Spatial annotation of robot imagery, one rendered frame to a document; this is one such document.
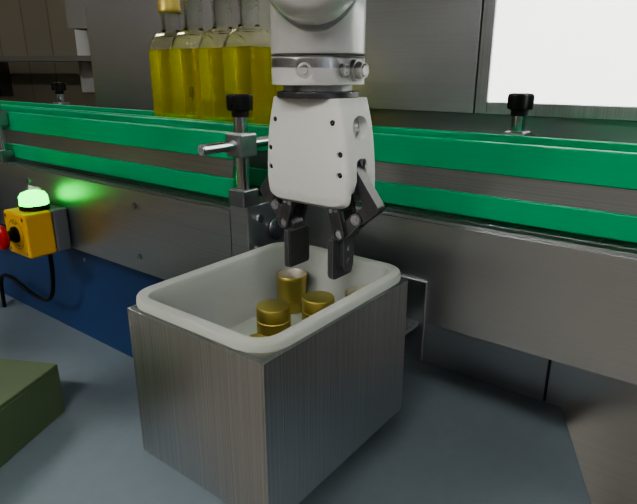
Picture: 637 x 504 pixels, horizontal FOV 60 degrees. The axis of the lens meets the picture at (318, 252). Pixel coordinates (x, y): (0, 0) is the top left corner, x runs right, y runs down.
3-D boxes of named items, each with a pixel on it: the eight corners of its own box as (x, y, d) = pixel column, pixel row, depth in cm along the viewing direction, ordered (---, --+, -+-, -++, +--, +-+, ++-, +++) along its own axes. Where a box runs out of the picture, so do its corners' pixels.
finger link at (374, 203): (398, 181, 48) (374, 232, 51) (334, 137, 51) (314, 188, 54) (391, 183, 47) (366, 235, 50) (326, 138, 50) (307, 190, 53)
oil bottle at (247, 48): (280, 177, 83) (277, 25, 77) (254, 183, 79) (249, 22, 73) (253, 173, 87) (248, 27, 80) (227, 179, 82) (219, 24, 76)
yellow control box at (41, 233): (73, 251, 91) (67, 207, 89) (28, 263, 86) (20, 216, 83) (51, 243, 95) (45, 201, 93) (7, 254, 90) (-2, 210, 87)
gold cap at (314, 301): (320, 346, 56) (320, 306, 54) (294, 336, 58) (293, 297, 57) (341, 333, 58) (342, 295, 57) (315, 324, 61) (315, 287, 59)
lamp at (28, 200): (55, 207, 89) (53, 189, 88) (27, 213, 85) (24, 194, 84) (41, 203, 91) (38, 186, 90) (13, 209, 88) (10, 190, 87)
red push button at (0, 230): (22, 223, 85) (-1, 228, 83) (27, 248, 86) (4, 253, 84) (10, 219, 88) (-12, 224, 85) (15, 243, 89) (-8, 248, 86)
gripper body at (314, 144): (388, 80, 50) (383, 202, 53) (301, 79, 56) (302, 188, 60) (338, 82, 44) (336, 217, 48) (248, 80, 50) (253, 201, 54)
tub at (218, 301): (407, 343, 60) (411, 267, 57) (266, 450, 43) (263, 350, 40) (285, 303, 70) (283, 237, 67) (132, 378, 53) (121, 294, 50)
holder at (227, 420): (423, 387, 66) (432, 265, 62) (269, 531, 46) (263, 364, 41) (311, 346, 76) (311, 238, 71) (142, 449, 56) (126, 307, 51)
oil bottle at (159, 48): (205, 165, 94) (196, 30, 87) (178, 170, 90) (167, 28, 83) (183, 162, 97) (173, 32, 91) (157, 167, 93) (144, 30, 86)
